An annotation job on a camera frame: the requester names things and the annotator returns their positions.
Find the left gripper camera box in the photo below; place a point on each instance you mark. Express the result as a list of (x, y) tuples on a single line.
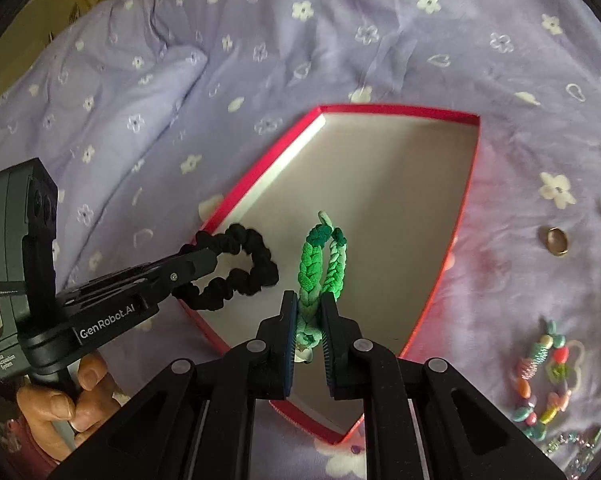
[(27, 276)]

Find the black scrunchie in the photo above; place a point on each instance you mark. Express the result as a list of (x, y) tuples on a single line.
[(249, 268)]

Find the red shallow cardboard box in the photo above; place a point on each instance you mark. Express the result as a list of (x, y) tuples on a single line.
[(394, 178)]

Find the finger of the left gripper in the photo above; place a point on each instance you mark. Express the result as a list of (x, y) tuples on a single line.
[(205, 262), (145, 265)]

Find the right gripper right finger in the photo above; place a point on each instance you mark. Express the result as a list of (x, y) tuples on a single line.
[(338, 335)]

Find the left hand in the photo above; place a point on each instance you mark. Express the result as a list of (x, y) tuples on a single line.
[(43, 406)]

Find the purple flowered bed quilt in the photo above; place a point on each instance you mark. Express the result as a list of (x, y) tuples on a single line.
[(146, 113)]

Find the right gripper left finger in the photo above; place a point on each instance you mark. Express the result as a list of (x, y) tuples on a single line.
[(275, 369)]

